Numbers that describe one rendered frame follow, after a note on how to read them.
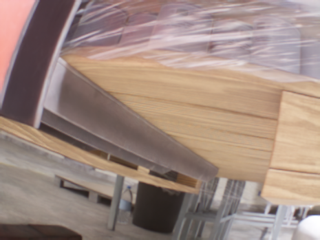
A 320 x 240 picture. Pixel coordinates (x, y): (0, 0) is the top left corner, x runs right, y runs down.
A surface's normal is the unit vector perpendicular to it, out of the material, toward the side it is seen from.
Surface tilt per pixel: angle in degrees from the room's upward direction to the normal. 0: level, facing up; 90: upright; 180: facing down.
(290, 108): 88
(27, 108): 90
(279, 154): 88
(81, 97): 90
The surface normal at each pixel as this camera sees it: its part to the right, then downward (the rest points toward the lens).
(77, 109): 0.92, 0.16
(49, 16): -0.32, -0.22
